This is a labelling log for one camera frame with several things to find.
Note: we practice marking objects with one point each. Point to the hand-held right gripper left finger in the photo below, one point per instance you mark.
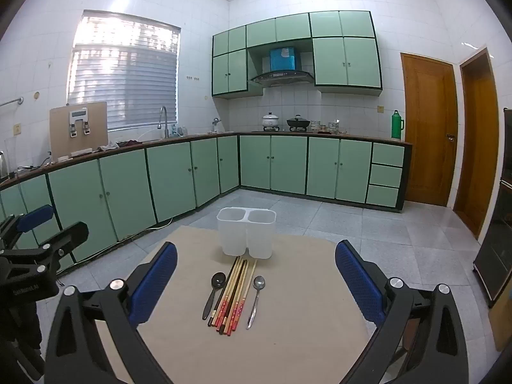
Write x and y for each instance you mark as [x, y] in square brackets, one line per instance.
[156, 284]

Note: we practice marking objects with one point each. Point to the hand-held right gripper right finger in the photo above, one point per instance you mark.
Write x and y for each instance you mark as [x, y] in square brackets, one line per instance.
[356, 280]

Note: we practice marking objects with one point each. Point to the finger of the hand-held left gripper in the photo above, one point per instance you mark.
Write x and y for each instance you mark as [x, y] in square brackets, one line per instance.
[36, 216]
[64, 238]

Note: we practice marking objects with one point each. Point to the black spoon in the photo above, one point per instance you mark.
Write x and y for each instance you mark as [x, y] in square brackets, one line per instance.
[218, 278]

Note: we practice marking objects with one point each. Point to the bundle of mixed chopsticks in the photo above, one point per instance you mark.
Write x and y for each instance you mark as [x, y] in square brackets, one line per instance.
[234, 292]

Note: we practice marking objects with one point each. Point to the metal spoon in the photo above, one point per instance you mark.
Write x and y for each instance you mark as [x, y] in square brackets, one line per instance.
[259, 283]

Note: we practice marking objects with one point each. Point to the white double utensil holder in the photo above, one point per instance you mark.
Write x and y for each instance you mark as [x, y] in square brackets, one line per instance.
[240, 232]

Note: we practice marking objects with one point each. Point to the metal kettle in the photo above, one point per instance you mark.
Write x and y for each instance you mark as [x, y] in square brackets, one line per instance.
[3, 166]

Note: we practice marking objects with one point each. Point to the cloth on counter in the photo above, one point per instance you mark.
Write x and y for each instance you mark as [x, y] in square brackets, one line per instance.
[116, 145]

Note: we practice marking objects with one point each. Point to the green kitchen counter cabinets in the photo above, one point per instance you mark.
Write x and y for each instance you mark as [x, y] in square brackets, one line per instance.
[288, 164]

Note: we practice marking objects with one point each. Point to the dark glass cabinet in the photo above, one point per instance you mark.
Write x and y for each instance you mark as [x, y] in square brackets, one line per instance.
[496, 248]

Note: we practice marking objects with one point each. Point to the metal kitchen faucet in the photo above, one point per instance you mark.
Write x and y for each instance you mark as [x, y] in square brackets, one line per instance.
[166, 126]

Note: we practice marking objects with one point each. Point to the glass jars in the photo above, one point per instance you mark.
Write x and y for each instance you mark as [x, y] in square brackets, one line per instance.
[338, 128]

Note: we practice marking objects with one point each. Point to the green thermos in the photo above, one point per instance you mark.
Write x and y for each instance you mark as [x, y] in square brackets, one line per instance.
[396, 126]

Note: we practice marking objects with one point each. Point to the stack of bowls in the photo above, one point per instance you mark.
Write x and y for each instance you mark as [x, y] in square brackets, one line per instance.
[315, 126]

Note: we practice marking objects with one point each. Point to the window blinds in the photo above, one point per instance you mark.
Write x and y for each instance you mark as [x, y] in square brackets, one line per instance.
[124, 80]

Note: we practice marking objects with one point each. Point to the black wok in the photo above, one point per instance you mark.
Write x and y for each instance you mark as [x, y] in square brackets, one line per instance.
[298, 122]

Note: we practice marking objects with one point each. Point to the white cooking pot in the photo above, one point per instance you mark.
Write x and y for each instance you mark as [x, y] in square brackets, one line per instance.
[270, 120]

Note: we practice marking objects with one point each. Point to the range hood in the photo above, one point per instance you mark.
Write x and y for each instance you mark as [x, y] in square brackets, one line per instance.
[280, 76]

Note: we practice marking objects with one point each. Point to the small wall tap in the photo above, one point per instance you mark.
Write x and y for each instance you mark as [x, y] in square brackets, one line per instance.
[216, 124]

